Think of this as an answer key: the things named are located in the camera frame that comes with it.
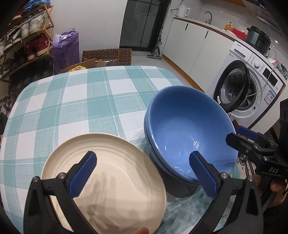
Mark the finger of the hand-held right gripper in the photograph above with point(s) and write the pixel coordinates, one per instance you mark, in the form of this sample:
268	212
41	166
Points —
238	140
247	132

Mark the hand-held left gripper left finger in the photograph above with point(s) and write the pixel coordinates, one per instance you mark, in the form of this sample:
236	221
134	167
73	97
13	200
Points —
83	173

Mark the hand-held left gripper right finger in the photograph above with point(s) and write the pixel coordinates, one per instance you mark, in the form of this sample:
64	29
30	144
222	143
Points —
203	173

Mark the cream round plate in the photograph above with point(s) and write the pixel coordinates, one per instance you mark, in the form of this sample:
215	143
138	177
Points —
103	180

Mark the blue bowl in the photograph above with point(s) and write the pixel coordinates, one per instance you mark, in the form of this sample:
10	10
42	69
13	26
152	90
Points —
148	137
171	184
191	135

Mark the person's right forearm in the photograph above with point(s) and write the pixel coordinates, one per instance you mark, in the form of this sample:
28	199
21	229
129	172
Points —
276	218

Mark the person's right hand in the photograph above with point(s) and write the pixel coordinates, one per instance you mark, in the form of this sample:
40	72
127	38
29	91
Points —
277	189

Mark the person's left hand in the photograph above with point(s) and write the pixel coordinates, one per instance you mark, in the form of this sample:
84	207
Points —
140	230

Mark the cardboard box with red side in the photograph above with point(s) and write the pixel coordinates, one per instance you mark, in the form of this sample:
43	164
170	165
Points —
235	123

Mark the black and white striped rug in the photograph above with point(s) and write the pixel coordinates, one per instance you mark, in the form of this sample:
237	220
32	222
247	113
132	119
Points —
249	166

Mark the white washing machine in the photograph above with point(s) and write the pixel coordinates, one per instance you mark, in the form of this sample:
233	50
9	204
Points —
254	74

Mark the teal checked tablecloth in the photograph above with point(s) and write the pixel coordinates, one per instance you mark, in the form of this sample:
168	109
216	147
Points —
67	108

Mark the black pressure cooker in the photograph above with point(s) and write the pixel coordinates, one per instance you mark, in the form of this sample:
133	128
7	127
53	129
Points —
258	40

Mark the white kitchen base cabinets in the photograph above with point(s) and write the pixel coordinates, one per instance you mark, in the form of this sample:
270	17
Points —
191	45

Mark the scattered loose sneakers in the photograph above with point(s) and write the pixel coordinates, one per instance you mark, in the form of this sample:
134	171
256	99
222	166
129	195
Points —
5	103

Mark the colourful snack bag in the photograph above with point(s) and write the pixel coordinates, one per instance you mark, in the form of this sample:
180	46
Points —
77	68

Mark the yellow bottle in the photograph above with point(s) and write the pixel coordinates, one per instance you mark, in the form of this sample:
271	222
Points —
228	27

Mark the open brown cardboard box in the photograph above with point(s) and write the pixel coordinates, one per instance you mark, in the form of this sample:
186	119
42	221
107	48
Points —
92	64

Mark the white kitchen countertop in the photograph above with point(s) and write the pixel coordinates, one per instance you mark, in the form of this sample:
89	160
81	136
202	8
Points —
202	23

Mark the range hood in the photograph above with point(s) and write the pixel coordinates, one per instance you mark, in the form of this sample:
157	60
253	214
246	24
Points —
267	15

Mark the brown patterned doormat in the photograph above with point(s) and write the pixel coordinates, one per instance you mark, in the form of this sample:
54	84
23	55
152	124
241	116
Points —
108	55

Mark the chrome kitchen faucet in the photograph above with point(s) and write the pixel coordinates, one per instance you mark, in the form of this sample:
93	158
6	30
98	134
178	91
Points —
209	16

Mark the grey stick vacuum cleaner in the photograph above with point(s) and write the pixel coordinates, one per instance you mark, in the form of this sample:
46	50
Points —
155	50

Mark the purple bag bin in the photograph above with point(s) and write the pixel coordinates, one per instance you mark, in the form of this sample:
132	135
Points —
66	49

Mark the white electric kettle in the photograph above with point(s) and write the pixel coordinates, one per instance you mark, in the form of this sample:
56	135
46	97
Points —
183	11

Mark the black framed glass door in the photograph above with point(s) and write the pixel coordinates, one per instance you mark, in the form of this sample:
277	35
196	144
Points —
144	24

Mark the wooden shoe rack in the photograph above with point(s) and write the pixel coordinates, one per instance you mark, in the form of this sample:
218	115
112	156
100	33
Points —
50	20

